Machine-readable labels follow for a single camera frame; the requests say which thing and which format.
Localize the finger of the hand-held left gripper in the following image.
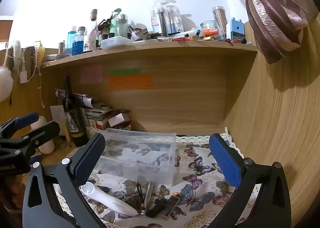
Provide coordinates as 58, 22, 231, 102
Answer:
0, 121, 61, 159
0, 112, 40, 139

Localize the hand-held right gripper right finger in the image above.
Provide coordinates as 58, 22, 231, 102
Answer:
208, 133, 292, 228

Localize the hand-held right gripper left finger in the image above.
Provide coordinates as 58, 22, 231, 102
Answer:
22, 133, 107, 228

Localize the white handheld device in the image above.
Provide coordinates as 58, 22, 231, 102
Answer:
79, 182, 138, 217

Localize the clear plastic box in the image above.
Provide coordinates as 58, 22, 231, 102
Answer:
94, 128, 179, 186

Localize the black strap with key ring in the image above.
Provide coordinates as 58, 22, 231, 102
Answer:
115, 181, 147, 210

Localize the gold black lighter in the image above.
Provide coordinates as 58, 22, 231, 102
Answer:
159, 192, 181, 218

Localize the beige cylindrical object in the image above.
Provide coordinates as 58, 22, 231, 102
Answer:
30, 116, 55, 155

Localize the white handwritten paper note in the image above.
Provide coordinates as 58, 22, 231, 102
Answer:
50, 105, 66, 129

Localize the gold slim tube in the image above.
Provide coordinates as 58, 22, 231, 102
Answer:
62, 122, 72, 142

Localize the dark wine bottle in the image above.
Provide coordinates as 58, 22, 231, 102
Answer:
62, 76, 89, 147

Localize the white fluffy pompom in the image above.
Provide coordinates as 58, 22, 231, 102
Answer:
0, 66, 14, 102

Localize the butterfly print tablecloth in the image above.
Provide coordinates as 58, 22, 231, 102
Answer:
54, 133, 260, 228

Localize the stack of books and papers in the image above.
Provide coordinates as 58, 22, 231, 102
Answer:
82, 100, 132, 131

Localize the rolled magazine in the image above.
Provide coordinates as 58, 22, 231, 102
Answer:
55, 89, 95, 109

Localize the pale pink card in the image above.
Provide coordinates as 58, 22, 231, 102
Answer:
108, 112, 130, 127

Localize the black lace ribbon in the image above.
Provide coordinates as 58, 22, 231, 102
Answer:
28, 46, 38, 81

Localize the yellow hanging cloth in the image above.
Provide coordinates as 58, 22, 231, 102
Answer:
37, 45, 47, 69

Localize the pink sticky note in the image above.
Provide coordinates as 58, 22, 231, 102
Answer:
80, 65, 103, 84

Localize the orange sticky note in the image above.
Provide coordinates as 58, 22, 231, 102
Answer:
108, 74, 153, 90

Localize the tall teal plastic bottle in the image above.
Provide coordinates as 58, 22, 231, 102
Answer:
67, 26, 77, 52

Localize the faceted glass bottle blue liquid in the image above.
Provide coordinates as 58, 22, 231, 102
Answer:
72, 27, 86, 56

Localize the green sticky note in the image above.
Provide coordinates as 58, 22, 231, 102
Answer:
110, 68, 142, 76

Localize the clear bottle with picture label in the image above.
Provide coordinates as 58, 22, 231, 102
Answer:
84, 9, 99, 51

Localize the clear lidded plastic container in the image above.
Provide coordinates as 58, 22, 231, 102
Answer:
100, 36, 132, 49

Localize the wooden shelf board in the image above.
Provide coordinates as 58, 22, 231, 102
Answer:
40, 40, 258, 69

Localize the mint green bottle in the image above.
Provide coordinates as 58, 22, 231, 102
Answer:
109, 8, 122, 38

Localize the clear bottle with silver cap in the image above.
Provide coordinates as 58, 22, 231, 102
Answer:
116, 13, 128, 38

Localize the blue pencil sharpener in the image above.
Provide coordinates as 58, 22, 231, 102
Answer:
226, 17, 244, 42

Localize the wide glass jar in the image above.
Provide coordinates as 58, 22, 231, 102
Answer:
200, 20, 220, 41

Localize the tall clear canister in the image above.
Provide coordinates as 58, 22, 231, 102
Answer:
212, 6, 227, 41

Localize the mauve tied curtain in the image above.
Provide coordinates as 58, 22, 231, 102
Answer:
210, 0, 320, 65

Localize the blister pack of pens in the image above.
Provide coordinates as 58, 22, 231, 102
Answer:
150, 0, 184, 35

